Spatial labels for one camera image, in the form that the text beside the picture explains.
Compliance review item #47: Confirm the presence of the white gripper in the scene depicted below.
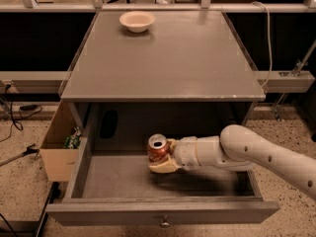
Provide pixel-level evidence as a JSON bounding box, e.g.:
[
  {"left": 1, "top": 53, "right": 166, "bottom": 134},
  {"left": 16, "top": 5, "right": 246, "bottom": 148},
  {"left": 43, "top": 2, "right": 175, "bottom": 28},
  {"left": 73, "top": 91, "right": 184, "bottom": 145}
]
[{"left": 149, "top": 136, "right": 199, "bottom": 174}]

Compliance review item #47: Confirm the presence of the crushed red coke can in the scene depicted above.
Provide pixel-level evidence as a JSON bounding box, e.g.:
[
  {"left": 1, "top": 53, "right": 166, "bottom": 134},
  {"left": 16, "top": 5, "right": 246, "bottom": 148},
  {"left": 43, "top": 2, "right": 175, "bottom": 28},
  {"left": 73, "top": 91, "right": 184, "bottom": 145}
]
[{"left": 147, "top": 134, "right": 169, "bottom": 162}]

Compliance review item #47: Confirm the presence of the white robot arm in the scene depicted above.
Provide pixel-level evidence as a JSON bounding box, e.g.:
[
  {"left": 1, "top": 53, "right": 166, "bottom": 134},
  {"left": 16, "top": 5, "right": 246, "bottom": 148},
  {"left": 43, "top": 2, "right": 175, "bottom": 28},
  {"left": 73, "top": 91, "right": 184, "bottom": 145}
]
[{"left": 147, "top": 124, "right": 316, "bottom": 199}]

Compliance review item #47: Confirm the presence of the metal drawer knob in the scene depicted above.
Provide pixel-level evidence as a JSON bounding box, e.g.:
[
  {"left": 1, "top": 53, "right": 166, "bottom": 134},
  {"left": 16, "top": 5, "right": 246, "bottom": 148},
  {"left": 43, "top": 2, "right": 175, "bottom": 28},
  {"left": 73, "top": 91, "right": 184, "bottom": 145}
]
[{"left": 160, "top": 215, "right": 171, "bottom": 228}]

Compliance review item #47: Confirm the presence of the open grey top drawer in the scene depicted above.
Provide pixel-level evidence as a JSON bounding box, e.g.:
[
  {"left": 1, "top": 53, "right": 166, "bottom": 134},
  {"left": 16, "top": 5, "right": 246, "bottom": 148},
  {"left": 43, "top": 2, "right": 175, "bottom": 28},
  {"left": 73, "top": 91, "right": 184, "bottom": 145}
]
[{"left": 45, "top": 110, "right": 280, "bottom": 228}]

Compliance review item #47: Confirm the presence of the grey cabinet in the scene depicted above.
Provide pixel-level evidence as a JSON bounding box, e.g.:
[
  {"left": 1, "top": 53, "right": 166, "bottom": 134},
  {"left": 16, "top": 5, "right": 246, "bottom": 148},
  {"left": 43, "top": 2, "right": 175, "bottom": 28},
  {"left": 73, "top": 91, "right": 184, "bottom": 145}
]
[{"left": 62, "top": 11, "right": 265, "bottom": 152}]

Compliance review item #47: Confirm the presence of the green snack bag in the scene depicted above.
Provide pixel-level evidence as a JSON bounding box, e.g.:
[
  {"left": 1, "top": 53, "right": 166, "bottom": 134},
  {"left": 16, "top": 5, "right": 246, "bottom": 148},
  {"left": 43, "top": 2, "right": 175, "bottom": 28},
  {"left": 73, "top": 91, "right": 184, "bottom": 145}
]
[{"left": 63, "top": 126, "right": 81, "bottom": 149}]

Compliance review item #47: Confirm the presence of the cardboard box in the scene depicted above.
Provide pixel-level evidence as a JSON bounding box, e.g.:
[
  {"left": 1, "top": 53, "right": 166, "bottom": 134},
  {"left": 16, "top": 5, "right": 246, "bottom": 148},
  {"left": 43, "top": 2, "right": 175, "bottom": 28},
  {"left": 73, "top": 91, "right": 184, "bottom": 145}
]
[{"left": 39, "top": 102, "right": 78, "bottom": 182}]

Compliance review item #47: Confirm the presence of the white paper bowl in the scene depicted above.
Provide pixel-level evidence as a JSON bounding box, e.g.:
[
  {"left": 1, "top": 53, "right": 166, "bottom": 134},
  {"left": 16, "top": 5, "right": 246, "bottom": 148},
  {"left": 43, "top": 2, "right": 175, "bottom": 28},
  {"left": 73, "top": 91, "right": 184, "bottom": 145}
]
[{"left": 119, "top": 11, "right": 155, "bottom": 34}]

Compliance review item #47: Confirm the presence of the black-tipped grabber stick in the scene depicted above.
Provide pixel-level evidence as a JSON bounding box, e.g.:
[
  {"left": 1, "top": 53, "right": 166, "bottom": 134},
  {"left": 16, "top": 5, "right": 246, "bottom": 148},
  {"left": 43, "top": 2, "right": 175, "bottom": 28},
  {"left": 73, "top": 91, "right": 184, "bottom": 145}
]
[{"left": 0, "top": 144, "right": 40, "bottom": 167}]

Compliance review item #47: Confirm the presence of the black power adapter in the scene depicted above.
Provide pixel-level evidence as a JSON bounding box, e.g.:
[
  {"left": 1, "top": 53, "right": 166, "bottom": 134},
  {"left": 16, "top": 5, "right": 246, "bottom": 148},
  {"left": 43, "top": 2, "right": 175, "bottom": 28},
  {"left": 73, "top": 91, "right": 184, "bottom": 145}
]
[{"left": 20, "top": 105, "right": 39, "bottom": 112}]

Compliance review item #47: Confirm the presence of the black floor cable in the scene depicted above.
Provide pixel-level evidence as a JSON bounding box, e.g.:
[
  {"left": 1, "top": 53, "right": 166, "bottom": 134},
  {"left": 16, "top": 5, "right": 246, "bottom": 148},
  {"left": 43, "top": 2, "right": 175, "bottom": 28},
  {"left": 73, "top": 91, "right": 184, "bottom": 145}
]
[{"left": 0, "top": 82, "right": 43, "bottom": 144}]

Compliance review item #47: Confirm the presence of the white cable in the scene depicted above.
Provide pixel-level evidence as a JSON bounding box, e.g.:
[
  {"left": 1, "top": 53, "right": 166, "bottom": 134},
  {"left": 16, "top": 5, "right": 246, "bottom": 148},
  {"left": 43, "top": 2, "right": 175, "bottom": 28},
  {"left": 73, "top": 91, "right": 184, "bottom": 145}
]
[{"left": 251, "top": 1, "right": 274, "bottom": 88}]

